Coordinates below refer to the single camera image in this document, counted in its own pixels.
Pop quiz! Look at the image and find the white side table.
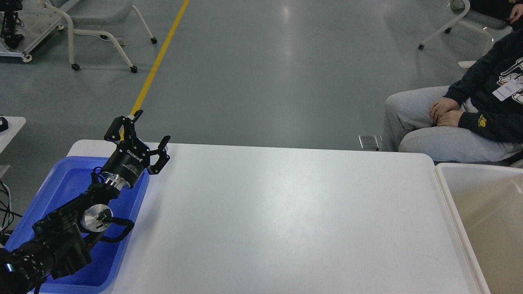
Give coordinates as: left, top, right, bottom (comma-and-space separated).
0, 116, 26, 153

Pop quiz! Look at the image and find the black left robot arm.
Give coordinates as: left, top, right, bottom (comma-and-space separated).
1, 109, 170, 294

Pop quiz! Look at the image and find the white chair left background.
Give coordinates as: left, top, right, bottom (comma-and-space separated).
37, 0, 157, 73

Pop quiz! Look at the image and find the blue plastic bin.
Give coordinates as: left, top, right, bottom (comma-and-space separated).
5, 156, 150, 294

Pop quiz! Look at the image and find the aluminium frame cart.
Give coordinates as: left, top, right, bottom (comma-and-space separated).
0, 0, 61, 62

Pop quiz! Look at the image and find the seated person in dark hoodie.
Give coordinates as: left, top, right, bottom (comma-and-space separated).
382, 4, 523, 162

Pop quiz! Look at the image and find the white plastic bin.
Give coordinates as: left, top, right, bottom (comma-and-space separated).
435, 163, 523, 294

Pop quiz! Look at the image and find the white chair right background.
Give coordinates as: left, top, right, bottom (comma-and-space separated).
417, 0, 509, 55

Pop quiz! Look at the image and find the metal floor plate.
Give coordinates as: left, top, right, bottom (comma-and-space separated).
358, 135, 382, 151

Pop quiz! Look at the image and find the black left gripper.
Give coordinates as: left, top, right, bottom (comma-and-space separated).
101, 109, 171, 188

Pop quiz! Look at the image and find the white chair background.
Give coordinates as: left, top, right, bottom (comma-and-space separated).
417, 0, 509, 55
37, 0, 157, 73

